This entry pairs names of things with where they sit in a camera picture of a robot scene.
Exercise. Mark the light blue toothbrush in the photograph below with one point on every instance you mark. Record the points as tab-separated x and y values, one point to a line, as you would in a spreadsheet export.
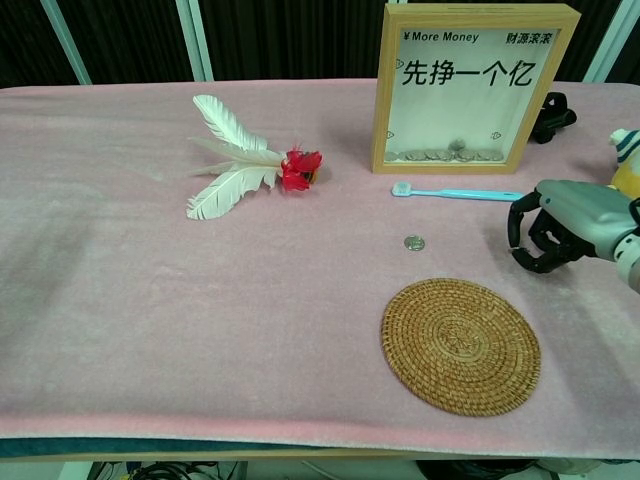
460	193

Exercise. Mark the pale green double pole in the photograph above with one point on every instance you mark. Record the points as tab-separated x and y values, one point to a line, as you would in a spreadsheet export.
197	40

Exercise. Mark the pale green forked pole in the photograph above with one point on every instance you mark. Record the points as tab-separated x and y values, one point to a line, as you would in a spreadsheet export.
612	40

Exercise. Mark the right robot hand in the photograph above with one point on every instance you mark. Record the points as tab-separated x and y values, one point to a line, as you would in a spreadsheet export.
580	215

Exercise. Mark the yellow plush toy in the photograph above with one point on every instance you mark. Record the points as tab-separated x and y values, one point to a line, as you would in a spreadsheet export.
627	165

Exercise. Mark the pink table cloth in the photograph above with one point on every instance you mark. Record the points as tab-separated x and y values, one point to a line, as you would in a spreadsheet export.
200	300

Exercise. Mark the teal cloth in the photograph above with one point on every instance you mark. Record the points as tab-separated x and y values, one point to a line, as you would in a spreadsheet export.
100	446

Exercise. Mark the white feather red flower toy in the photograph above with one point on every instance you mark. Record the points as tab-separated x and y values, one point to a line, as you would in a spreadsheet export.
240	160

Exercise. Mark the wooden coin bank frame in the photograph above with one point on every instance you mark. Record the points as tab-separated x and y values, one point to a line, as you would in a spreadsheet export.
465	107

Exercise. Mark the black clip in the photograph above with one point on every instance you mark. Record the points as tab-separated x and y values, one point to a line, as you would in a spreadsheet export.
552	117

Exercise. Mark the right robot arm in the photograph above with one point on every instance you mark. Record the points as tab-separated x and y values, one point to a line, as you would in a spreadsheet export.
631	255

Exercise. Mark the pale green slanted pole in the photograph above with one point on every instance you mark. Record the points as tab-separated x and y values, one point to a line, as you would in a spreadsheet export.
65	40

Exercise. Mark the round woven rattan coaster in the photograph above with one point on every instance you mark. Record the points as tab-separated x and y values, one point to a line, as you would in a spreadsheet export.
461	347

